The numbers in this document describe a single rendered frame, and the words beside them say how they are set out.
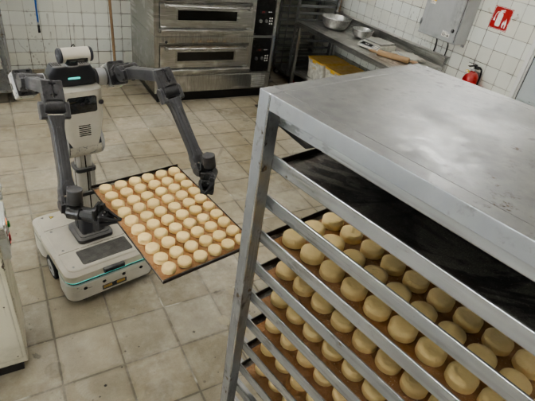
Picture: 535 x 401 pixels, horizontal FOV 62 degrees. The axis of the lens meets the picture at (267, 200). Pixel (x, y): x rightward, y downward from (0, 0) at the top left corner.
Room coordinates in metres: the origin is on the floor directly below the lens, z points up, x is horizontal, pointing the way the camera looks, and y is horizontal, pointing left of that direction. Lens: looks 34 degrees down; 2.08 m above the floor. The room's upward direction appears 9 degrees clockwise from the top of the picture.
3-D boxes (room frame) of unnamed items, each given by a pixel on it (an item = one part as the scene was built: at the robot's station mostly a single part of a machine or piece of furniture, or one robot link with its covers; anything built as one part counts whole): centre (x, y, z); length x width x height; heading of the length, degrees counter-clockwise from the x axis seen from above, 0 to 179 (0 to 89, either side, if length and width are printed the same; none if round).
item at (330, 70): (5.65, -0.73, 0.36); 0.47 x 0.38 x 0.26; 124
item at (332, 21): (5.97, -0.50, 0.95); 0.39 x 0.39 x 0.14
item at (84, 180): (2.09, 1.06, 0.54); 0.11 x 0.11 x 0.40; 45
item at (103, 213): (1.31, 0.58, 1.00); 0.09 x 0.07 x 0.07; 90
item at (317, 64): (5.98, -0.51, 0.36); 0.47 x 0.39 x 0.26; 122
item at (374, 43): (5.28, -0.95, 0.92); 0.32 x 0.30 x 0.09; 131
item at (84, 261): (2.08, 1.05, 0.24); 0.68 x 0.53 x 0.41; 45
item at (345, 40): (5.53, -0.82, 0.49); 1.90 x 0.72 x 0.98; 34
